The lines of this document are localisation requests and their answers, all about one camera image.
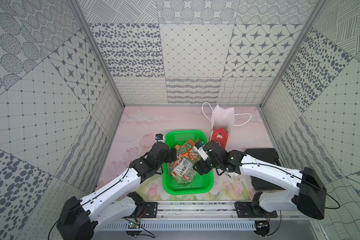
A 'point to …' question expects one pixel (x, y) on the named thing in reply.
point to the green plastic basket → (201, 184)
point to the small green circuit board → (132, 225)
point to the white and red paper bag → (222, 123)
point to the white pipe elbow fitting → (231, 174)
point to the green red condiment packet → (186, 149)
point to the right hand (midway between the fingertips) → (199, 164)
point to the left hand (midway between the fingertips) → (169, 147)
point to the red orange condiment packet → (193, 156)
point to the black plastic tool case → (268, 155)
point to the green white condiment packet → (184, 160)
